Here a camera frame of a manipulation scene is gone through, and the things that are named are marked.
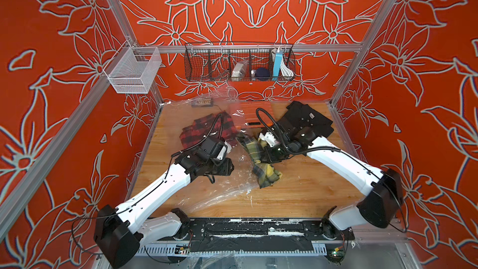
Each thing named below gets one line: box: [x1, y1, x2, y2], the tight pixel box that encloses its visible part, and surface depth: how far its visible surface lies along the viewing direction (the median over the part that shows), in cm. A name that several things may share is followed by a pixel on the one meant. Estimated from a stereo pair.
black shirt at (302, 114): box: [278, 100, 335, 138], surface depth 112 cm
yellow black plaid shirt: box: [235, 134, 283, 189], surface depth 75 cm
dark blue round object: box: [255, 67, 270, 81], surface depth 97 cm
